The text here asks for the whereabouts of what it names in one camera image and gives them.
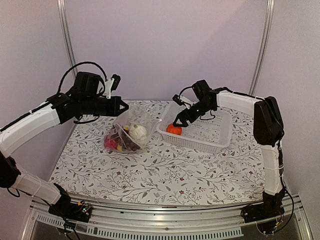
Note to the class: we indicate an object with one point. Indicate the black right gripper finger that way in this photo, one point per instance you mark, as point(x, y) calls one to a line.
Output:
point(183, 122)
point(181, 114)

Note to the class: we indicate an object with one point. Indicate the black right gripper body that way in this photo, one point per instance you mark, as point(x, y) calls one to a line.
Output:
point(203, 109)

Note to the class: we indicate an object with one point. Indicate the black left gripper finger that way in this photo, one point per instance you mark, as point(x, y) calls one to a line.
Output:
point(122, 103)
point(122, 109)

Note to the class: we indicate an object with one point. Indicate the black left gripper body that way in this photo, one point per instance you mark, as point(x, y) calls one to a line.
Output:
point(109, 110)

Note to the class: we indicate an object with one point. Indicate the orange toy fruit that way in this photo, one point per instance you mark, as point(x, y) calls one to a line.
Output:
point(176, 130)

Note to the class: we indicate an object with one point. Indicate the clear zip top bag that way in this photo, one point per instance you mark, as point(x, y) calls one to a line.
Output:
point(136, 114)

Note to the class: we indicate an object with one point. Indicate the white cauliflower toy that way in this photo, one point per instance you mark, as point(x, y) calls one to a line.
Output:
point(138, 132)

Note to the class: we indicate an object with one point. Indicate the dark red grapes toy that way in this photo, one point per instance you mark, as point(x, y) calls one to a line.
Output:
point(124, 140)

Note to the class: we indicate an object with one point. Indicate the red toy pepper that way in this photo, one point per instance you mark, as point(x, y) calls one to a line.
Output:
point(111, 142)

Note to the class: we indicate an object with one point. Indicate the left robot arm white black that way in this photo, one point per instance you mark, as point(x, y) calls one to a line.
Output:
point(90, 94)

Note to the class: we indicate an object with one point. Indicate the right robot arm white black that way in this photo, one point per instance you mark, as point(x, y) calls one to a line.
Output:
point(268, 131)

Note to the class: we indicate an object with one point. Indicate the white plastic basket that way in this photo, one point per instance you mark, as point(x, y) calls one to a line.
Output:
point(209, 134)

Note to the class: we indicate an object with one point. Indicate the floral table cloth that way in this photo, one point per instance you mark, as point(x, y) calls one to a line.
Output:
point(166, 174)

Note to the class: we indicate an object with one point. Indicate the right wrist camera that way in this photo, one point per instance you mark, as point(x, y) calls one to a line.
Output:
point(182, 101)

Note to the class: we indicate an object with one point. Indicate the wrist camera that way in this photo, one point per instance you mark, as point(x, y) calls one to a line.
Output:
point(111, 84)
point(182, 101)

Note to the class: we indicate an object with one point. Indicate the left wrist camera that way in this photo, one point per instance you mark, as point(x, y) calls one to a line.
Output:
point(111, 84)

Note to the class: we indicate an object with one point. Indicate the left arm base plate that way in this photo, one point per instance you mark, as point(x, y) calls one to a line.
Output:
point(65, 209)

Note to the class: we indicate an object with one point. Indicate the front aluminium rail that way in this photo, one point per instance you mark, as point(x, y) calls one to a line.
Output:
point(117, 220)

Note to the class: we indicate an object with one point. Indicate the left aluminium frame post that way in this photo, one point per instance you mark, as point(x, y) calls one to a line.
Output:
point(61, 6)

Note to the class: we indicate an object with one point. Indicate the aluminium frame post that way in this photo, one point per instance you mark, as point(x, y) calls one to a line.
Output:
point(270, 5)
point(61, 6)

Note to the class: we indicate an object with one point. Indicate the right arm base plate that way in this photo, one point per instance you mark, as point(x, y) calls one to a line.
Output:
point(265, 210)

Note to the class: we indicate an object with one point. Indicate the right aluminium frame post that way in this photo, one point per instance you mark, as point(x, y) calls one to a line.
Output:
point(270, 5)

